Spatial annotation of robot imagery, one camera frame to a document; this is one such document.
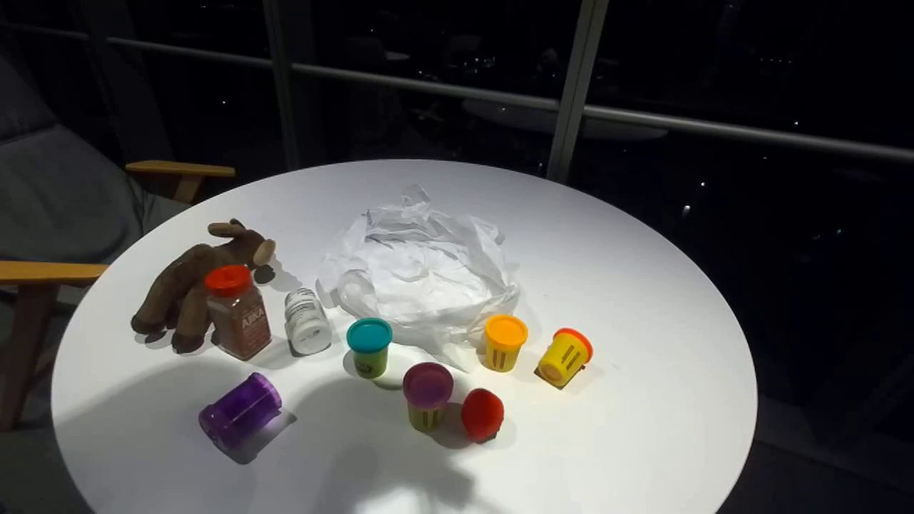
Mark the orange lid dough tub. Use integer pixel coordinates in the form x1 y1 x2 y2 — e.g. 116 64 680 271
482 314 529 373

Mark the teal lid dough tub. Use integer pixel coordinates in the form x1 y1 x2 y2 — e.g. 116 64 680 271
345 318 395 381

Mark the purple lid dough tub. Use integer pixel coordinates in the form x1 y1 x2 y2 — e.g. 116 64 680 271
402 364 455 433

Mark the yellow tub orange lid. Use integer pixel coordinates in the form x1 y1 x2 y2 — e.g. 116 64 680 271
535 328 593 388

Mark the red lid dough tub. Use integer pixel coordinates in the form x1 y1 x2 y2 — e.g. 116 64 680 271
459 388 505 441

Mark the purple plastic jar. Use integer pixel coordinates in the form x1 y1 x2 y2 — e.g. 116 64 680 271
196 373 283 460

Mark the white plastic bag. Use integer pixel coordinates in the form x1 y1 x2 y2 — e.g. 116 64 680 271
315 188 521 348

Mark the small white plastic bottle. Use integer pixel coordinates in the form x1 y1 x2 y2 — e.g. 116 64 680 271
286 288 331 358

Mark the metal window railing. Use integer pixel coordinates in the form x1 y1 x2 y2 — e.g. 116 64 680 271
9 0 914 180

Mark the spice jar orange lid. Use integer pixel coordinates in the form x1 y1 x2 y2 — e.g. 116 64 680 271
203 264 271 361

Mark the brown plush moose toy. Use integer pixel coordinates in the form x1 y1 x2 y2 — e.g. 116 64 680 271
131 221 275 355

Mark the wooden armchair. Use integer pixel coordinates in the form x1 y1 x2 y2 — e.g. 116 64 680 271
0 54 235 433

